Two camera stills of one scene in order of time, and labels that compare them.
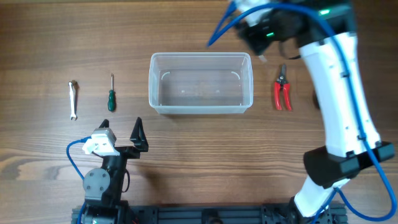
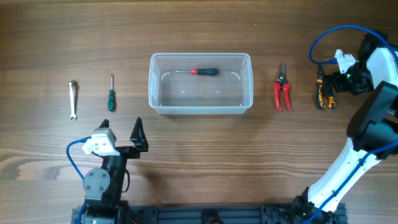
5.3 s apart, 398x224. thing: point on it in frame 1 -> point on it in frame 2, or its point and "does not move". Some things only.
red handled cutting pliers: x=282 y=83 does not move
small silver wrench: x=72 y=114 does not move
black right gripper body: x=268 y=29 -> x=356 y=79
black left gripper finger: x=138 y=137 does not move
